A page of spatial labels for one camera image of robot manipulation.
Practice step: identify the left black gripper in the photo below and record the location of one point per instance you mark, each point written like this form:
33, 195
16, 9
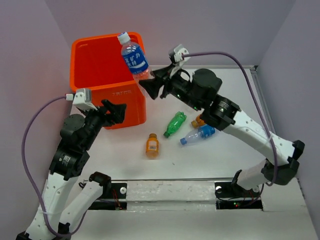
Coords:
117, 115

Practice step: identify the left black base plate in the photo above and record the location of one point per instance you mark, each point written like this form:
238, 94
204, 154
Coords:
112, 200

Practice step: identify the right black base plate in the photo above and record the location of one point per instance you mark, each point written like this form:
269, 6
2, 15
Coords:
230, 197

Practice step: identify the blue cap clear bottle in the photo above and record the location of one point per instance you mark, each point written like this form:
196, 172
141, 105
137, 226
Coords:
198, 134

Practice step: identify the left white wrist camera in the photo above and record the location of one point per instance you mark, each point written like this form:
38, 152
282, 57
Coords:
81, 99

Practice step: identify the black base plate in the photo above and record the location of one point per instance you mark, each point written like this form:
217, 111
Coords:
230, 197
112, 200

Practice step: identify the orange juice bottle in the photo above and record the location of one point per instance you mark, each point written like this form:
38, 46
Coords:
152, 146

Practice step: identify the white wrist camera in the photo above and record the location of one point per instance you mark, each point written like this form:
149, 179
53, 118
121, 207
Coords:
81, 99
177, 55

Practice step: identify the small orange bottle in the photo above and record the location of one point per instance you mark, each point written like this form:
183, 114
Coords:
197, 122

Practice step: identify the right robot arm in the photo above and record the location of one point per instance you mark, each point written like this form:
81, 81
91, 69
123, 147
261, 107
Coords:
201, 93

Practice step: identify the blue label bottle white cap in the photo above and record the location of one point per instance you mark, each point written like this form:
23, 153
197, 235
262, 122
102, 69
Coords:
134, 58

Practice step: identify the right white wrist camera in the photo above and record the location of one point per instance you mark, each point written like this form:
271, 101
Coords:
177, 55

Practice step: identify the orange plastic bin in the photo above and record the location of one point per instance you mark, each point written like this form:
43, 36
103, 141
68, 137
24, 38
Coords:
96, 64

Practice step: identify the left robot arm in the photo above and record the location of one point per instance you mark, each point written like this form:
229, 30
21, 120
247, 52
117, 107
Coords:
53, 219

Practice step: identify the green plastic bottle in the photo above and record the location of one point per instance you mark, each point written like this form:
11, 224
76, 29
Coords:
175, 124

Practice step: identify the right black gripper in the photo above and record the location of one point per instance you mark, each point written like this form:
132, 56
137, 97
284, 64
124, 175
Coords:
154, 85

